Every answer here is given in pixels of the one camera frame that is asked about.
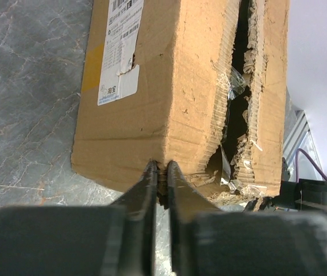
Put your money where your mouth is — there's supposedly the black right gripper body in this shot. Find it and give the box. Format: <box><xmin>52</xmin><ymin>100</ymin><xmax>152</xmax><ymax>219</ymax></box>
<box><xmin>278</xmin><ymin>159</ymin><xmax>327</xmax><ymax>213</ymax></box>

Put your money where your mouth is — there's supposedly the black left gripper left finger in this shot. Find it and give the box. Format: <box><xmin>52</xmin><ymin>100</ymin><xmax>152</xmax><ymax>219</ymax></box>
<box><xmin>0</xmin><ymin>161</ymin><xmax>158</xmax><ymax>275</ymax></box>

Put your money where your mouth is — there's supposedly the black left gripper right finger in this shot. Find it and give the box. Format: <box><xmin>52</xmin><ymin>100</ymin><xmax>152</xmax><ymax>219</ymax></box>
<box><xmin>167</xmin><ymin>161</ymin><xmax>327</xmax><ymax>275</ymax></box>

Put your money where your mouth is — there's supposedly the brown cardboard express box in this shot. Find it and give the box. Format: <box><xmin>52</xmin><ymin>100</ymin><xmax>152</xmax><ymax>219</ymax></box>
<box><xmin>71</xmin><ymin>1</ymin><xmax>290</xmax><ymax>198</ymax></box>

